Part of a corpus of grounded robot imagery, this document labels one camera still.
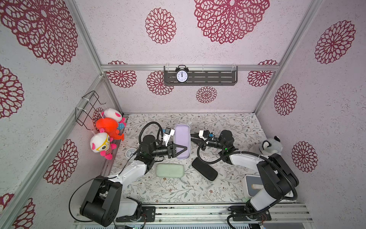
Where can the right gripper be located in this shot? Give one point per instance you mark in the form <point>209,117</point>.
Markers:
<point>203,140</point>

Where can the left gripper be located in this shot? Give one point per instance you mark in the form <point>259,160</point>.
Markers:
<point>171,149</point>

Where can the black umbrella case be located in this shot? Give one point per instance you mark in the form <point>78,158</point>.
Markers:
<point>204,169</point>

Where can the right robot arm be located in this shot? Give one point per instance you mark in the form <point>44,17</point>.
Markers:
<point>278,179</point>

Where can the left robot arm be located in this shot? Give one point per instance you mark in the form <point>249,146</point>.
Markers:
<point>103,202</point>

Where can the floral table mat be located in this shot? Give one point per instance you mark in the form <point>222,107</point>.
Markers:
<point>192,187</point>

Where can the white alarm clock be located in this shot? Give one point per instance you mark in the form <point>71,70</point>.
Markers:
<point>130,153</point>

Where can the husky plush toy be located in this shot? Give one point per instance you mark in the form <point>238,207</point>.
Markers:
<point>268,147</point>

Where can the grey tray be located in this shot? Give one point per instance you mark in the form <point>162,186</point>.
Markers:
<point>252,185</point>

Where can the black alarm clock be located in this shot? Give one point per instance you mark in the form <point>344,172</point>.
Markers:
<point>182,73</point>

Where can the orange plush toy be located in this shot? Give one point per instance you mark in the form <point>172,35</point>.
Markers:
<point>109,126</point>

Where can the white plush with glasses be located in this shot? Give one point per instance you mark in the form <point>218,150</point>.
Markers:
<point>102,143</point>

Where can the white pink plush top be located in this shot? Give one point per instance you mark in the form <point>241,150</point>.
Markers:
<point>116,116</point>

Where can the grey wall shelf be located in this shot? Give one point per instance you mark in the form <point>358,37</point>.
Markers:
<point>204,77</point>

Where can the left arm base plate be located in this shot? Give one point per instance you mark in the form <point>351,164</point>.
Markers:
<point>142,214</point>

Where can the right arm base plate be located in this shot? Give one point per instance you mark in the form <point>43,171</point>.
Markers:
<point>245,213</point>

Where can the black wire rack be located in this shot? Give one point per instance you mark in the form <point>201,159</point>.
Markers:
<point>83,114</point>

